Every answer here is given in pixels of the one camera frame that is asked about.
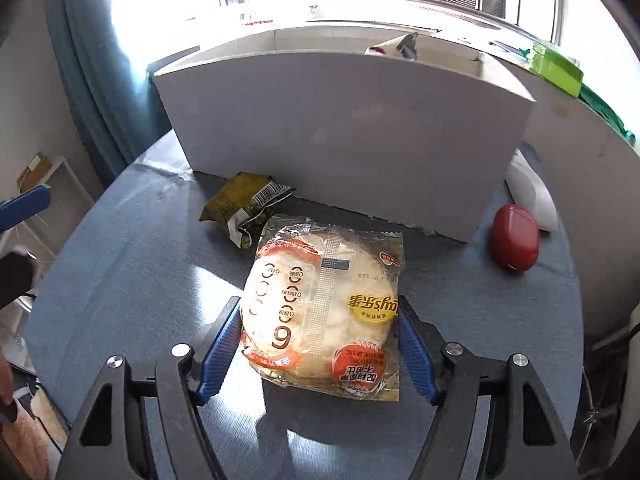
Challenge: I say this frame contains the green round tin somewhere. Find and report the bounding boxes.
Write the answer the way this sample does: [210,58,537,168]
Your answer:
[528,42,584,98]

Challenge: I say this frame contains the blue curtain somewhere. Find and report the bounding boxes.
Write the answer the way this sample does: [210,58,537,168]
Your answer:
[44,0,171,188]

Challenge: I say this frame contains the white cardboard storage box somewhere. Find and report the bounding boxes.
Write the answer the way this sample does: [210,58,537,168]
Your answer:
[154,24,536,242]

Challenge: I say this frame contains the green wipes pack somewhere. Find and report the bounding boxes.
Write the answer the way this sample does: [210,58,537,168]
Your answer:
[578,84,637,146]

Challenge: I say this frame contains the yellow green small pack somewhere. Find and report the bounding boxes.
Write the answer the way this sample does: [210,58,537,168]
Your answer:
[198,172,295,249]

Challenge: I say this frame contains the round bread pack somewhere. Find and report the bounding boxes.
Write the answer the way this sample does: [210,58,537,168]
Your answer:
[240,216,405,402]

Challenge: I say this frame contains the red oval case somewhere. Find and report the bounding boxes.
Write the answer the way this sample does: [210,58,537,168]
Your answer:
[489,204,540,273]

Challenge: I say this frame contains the white remote control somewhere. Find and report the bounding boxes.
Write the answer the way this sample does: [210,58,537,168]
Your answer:
[506,148,559,232]

